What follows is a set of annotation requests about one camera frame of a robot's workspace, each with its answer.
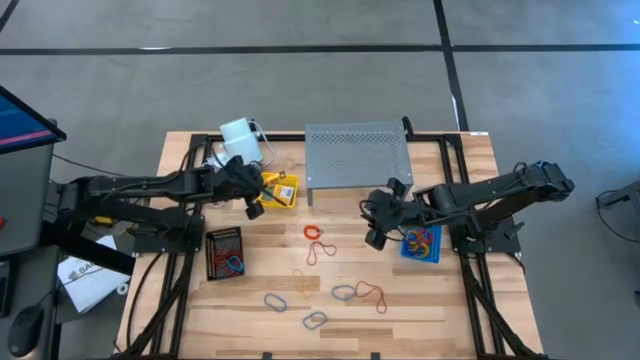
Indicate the black floor stand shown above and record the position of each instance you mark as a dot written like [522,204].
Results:
[620,196]

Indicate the black plastic basket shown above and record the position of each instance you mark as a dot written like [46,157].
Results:
[211,260]

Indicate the white label sticker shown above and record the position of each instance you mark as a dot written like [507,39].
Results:
[479,133]

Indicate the yellow plastic basket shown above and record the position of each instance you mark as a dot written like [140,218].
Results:
[296,180]

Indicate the white printed paper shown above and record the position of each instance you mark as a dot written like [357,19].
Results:
[90,287]

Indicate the grey perforated metal shelf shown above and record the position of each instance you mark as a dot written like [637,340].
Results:
[357,155]

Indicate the black support beam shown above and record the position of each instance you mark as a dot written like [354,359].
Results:
[90,250]

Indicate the black keyboard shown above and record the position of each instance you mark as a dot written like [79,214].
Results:
[6,290]

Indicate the blue plastic basket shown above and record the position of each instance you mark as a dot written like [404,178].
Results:
[437,255]

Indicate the black table edge bracket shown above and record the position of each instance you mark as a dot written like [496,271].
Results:
[267,356]
[375,356]

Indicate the yellow rubber band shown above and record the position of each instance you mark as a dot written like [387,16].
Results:
[295,275]

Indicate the black post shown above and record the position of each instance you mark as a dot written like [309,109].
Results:
[408,127]

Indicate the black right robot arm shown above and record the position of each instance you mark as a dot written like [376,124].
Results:
[500,197]

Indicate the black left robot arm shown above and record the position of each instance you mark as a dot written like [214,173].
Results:
[150,187]

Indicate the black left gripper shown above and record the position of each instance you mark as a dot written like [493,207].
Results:
[240,180]

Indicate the red rubber band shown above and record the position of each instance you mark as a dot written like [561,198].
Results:
[356,289]
[308,259]
[220,252]

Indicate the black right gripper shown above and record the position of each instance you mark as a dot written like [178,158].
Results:
[395,210]

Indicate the black computer mouse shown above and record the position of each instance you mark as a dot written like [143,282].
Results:
[25,330]

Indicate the computer monitor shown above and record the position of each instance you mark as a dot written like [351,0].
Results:
[25,125]

